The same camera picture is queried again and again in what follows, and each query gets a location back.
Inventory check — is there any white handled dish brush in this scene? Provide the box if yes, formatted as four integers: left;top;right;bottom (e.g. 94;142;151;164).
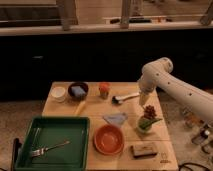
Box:
112;92;139;104

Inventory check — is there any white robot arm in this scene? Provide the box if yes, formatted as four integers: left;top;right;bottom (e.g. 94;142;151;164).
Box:
138;57;213;125

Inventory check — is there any red bowl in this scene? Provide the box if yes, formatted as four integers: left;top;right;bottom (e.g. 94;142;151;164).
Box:
93;124;124;155

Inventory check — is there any dark bowl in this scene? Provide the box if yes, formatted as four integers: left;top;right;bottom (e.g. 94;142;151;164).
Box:
68;82;89;100

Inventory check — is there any small potted plant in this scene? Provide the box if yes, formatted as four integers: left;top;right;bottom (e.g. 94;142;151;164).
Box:
137;105;161;134

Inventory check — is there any blue grey cloth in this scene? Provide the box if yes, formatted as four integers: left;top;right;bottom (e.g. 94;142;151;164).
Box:
103;113;128;126

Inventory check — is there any orange topped spice jar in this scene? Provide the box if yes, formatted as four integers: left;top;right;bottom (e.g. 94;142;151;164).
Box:
99;82;110;99

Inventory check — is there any brown rectangular sponge block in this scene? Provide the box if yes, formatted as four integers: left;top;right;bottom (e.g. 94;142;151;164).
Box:
130;143;158;158

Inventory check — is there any yellow banana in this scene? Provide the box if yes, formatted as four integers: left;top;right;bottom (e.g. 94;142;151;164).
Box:
75;101;86;116

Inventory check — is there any blue sponge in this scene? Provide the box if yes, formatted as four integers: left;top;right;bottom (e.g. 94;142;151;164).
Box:
71;86;86;97

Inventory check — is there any small white cup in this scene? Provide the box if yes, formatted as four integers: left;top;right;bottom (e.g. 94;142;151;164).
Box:
51;87;66;102

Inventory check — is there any green plastic tray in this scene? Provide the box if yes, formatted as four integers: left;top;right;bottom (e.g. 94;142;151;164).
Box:
15;117;90;171

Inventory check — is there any metal fork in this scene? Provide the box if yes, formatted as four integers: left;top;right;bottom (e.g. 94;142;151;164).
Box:
30;140;70;158

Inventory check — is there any black cable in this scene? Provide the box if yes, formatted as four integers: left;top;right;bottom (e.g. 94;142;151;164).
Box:
178;161;213;171

